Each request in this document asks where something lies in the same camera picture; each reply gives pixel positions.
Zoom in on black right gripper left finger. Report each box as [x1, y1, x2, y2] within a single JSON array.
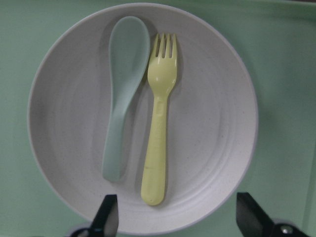
[[88, 195, 119, 237]]

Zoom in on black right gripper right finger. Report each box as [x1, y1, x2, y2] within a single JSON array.
[[236, 193, 307, 237]]

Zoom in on white speckled round plate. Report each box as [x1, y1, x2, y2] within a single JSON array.
[[28, 3, 258, 236]]

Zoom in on yellow plastic fork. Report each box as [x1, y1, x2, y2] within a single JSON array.
[[141, 33, 178, 206]]

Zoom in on light green plastic spoon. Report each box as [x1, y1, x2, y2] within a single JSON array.
[[102, 16, 151, 182]]

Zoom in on light green plastic tray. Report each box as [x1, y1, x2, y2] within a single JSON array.
[[0, 0, 316, 237]]

